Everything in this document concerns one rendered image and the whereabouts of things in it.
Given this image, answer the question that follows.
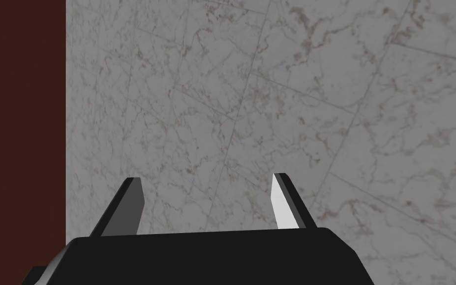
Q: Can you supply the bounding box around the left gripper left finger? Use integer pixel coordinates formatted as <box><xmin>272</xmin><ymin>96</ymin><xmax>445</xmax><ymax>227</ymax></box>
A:
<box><xmin>89</xmin><ymin>177</ymin><xmax>145</xmax><ymax>238</ymax></box>

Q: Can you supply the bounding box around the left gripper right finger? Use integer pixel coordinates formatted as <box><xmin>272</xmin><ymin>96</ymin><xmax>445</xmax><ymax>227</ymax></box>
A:
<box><xmin>270</xmin><ymin>172</ymin><xmax>318</xmax><ymax>230</ymax></box>

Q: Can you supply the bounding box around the dark brown flat panel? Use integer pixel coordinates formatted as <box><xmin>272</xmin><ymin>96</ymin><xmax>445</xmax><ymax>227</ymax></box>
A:
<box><xmin>0</xmin><ymin>0</ymin><xmax>67</xmax><ymax>285</ymax></box>

